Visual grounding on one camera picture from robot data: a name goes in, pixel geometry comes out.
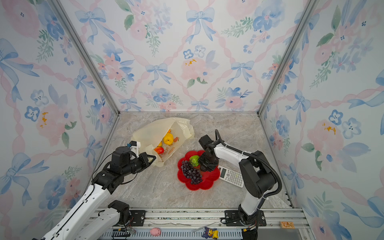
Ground purple grape bunch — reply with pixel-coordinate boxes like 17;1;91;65
181;161;203;185

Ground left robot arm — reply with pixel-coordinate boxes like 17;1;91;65
42;144;156;240

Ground yellow lemon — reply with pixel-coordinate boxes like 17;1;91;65
163;133;174;146

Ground white calculator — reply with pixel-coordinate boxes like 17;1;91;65
218;166;244;188

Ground red flower-shaped bowl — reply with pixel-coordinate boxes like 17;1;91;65
177;151;220;191

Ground small wooden tag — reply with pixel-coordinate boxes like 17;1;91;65
280;222;295;229

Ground aluminium rail frame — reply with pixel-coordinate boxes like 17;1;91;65
87;208;315;240

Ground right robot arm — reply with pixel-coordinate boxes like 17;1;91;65
199;135;282;226

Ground red apple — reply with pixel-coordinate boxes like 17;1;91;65
154;147;165;155

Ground yellow plastic bag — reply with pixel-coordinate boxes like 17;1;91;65
131;118;195;167

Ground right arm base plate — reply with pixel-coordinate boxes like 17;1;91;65
221;210;267;228

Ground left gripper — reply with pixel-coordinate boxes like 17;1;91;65
122;152;157;178

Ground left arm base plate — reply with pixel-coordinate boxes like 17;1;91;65
118;210;146;227

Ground pink pig toy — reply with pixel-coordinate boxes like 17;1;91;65
150;228;162;237

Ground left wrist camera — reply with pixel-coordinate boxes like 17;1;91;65
127;141;141;157

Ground purple yellow toy figure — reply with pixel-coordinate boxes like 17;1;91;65
202;227;219;240

